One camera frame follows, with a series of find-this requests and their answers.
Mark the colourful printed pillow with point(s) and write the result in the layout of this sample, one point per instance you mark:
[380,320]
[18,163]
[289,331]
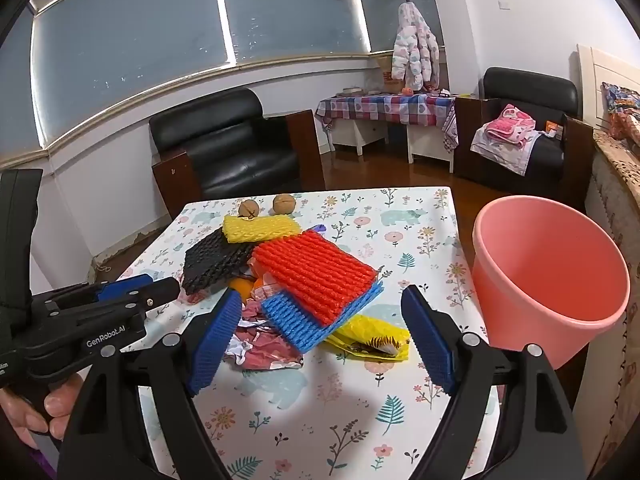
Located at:
[622,110]

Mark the blue foam fruit net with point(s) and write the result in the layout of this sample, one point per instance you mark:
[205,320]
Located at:
[295,321]

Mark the brown leaf bed cover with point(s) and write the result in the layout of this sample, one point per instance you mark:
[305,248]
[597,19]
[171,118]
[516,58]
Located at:
[615,200]

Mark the yellow foam fruit net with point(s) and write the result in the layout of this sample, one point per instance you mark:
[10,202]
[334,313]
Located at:
[260,227]

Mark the red foam fruit net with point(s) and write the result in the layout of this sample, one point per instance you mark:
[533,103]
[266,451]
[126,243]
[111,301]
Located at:
[310,270]

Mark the black leather armchair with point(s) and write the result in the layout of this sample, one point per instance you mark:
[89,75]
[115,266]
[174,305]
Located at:
[530,90]
[235,150]

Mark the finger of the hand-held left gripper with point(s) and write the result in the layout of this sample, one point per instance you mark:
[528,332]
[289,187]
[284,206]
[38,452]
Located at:
[157,292]
[125,284]

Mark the small round dark wrapper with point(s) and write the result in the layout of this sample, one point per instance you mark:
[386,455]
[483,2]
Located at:
[270,351]

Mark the pink white puffer jacket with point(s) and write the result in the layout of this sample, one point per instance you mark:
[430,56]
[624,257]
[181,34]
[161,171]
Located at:
[415,50]

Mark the small orange box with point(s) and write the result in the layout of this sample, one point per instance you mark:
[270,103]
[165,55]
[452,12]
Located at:
[553,128]

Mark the white low table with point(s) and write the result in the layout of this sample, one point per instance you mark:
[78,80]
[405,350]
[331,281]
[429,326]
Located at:
[430,147]

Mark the orange peel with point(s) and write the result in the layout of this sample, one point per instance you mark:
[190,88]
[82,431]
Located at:
[242,288]

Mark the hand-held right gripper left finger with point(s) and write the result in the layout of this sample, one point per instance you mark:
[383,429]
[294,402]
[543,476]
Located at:
[215,345]

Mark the large bay window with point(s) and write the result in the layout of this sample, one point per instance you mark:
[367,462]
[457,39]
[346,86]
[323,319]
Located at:
[150,25]

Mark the pink plastic bucket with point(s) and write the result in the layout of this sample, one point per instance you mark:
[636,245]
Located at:
[500,285]

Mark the walnut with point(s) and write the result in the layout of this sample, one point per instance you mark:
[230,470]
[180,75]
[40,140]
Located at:
[283,204]
[248,210]

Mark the floral bear tablecloth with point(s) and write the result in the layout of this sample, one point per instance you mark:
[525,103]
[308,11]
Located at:
[350,410]

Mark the pink folded clothes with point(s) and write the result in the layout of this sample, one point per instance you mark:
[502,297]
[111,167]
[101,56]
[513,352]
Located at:
[510,122]

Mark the black foam fruit net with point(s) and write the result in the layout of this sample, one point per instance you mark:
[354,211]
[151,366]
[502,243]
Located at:
[210,260]

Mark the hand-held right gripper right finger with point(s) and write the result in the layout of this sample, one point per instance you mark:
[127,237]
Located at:
[431,342]

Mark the person's left hand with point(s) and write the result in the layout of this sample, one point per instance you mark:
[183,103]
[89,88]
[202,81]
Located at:
[35,422]

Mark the yellow plastic bag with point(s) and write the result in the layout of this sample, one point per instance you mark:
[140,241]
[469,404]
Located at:
[360,332]

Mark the white bed headboard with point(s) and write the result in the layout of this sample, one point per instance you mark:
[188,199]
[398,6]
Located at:
[600,75]

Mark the white printed cloth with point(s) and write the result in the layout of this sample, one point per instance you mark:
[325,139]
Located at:
[500,152]

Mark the checkered tablecloth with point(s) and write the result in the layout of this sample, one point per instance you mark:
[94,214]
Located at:
[380,107]

